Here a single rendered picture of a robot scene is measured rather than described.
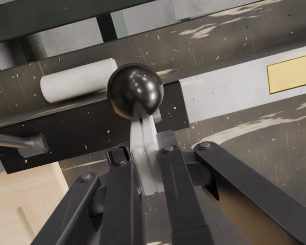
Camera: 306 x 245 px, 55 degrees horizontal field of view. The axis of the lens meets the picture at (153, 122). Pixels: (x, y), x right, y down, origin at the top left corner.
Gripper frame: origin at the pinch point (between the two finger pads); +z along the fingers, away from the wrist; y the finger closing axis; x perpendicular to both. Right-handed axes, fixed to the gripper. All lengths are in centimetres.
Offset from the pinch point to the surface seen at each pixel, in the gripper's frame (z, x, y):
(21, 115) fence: 14.1, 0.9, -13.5
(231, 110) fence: 11.4, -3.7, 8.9
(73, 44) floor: 205, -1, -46
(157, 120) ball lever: 9.5, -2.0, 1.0
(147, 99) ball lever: -0.4, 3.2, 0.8
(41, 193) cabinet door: 13.6, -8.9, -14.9
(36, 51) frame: 157, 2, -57
